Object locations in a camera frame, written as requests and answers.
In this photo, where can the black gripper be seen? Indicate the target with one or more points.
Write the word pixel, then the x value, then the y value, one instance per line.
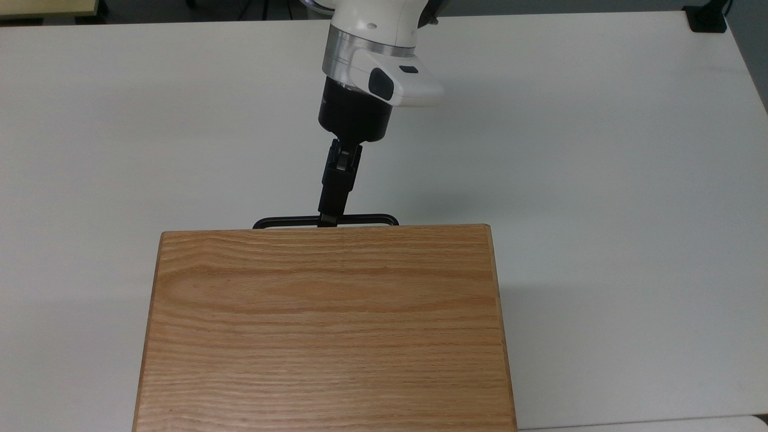
pixel 354 114

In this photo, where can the black camera stand clamp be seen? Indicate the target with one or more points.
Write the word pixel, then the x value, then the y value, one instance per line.
pixel 707 19

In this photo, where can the yellowish wooden board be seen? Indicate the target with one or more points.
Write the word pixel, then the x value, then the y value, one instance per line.
pixel 48 7

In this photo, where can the wooden drawer cabinet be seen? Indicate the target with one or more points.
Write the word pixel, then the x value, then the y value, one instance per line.
pixel 327 330

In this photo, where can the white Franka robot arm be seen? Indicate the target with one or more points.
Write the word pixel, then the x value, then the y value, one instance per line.
pixel 372 42

